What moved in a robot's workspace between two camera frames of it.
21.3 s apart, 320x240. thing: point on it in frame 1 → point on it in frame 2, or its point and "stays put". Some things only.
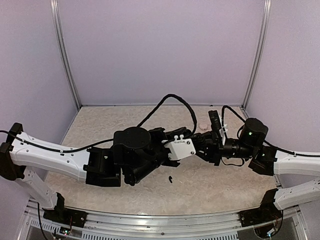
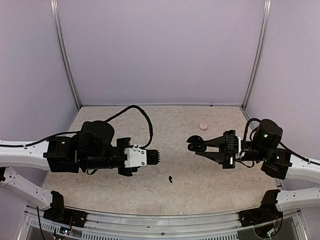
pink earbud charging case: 203,126 stays put
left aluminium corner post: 54,10 stays put
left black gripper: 160,133 → 124,141
